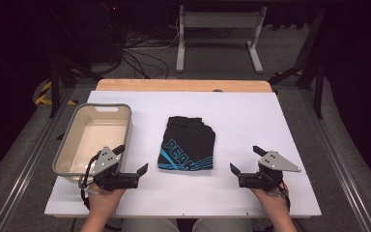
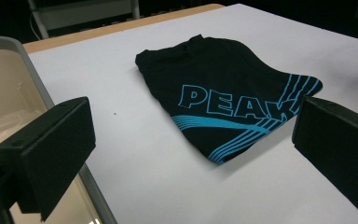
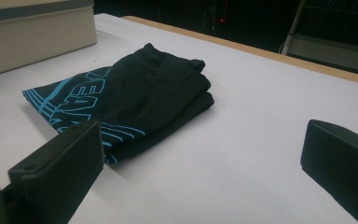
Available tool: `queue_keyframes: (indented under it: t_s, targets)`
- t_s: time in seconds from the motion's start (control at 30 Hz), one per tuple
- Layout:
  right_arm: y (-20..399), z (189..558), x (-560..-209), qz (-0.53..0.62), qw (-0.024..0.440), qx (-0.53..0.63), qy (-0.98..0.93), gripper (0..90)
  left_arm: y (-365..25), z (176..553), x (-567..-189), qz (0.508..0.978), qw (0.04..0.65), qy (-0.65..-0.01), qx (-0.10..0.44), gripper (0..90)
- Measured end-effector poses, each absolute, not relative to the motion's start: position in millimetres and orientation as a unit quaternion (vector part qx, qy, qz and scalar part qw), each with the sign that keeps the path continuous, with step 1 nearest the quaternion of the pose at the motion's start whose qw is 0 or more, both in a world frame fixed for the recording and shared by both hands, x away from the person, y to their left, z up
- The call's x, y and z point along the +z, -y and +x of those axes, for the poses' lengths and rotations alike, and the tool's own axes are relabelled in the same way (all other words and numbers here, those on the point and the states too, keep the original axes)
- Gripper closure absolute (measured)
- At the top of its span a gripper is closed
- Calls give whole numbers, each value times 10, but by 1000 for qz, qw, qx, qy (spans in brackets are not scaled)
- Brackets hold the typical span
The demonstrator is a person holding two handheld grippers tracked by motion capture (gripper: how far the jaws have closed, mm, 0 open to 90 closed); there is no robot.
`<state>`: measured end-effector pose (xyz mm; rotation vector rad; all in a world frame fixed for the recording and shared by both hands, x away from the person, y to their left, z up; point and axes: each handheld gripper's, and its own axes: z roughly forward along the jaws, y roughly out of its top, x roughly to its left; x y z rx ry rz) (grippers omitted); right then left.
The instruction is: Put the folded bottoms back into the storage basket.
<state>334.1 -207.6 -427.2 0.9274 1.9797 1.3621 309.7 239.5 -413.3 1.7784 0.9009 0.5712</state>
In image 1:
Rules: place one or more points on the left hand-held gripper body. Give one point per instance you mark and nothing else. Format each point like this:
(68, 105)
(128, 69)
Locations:
(119, 180)

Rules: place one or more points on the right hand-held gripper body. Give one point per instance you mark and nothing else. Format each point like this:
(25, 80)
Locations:
(261, 180)

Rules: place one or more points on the person's left hand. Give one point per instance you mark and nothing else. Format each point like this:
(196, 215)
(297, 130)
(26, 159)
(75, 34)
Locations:
(104, 201)

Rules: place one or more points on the person's right hand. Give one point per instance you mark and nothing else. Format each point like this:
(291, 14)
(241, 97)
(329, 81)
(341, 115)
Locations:
(273, 203)

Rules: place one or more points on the beige plastic bin grey rim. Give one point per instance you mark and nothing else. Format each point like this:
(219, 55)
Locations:
(93, 135)

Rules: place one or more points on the white board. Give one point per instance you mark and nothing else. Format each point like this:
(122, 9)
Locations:
(238, 122)

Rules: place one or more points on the black folded shirt blue print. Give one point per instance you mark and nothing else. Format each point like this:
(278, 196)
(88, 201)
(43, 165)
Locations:
(186, 141)

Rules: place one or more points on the person's right leg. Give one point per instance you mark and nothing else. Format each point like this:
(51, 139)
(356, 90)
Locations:
(222, 225)

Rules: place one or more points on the wooden table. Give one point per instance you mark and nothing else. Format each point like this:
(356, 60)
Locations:
(180, 85)

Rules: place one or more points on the black metal stand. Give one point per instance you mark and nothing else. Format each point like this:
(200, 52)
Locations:
(312, 71)
(61, 74)

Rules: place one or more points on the aluminium floor rail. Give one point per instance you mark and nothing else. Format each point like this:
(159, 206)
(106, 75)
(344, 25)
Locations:
(338, 161)
(25, 161)

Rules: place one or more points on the white metal desk frame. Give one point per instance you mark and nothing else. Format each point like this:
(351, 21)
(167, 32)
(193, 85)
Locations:
(219, 19)

